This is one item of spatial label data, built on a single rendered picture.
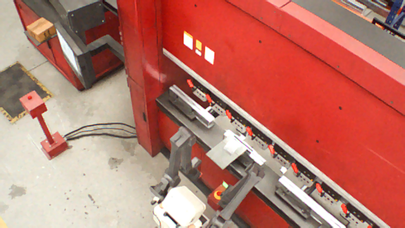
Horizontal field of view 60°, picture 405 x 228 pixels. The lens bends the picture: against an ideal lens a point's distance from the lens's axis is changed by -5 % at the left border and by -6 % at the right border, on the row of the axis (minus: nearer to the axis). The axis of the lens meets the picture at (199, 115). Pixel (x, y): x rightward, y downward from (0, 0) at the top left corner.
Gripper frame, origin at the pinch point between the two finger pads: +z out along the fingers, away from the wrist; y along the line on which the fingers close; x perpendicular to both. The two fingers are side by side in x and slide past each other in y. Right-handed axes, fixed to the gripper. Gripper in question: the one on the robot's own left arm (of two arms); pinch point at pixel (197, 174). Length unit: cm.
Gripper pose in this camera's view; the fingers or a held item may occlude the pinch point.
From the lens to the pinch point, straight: 268.7
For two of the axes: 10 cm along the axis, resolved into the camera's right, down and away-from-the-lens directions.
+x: -6.5, 7.6, -0.5
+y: -7.0, -5.7, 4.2
